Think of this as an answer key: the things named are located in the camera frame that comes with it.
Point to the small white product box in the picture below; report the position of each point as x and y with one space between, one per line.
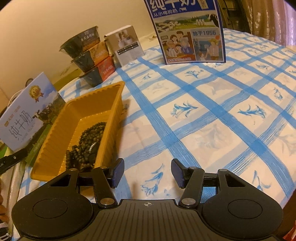
124 44

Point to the middle black instant noodle bowl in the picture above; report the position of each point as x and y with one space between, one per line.
92 57

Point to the blue checked tablecloth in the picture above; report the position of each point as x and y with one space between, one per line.
238 115

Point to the top black instant noodle bowl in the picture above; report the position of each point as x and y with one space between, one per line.
81 42

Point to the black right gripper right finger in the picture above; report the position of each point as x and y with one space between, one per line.
228 205

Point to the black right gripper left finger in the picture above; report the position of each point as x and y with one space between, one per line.
68 203

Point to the light blue milk carton box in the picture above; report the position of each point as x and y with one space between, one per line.
33 110

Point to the pink shiny curtain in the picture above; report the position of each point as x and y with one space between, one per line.
272 20

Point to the bottom black instant noodle bowl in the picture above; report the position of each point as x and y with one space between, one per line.
100 72

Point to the orange plastic tray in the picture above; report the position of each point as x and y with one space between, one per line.
101 105

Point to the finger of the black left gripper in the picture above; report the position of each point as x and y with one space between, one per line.
11 160

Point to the dark blue milk carton box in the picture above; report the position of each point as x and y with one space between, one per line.
188 31

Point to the black instant noodle bowl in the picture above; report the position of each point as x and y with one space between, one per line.
92 57
100 72
81 42

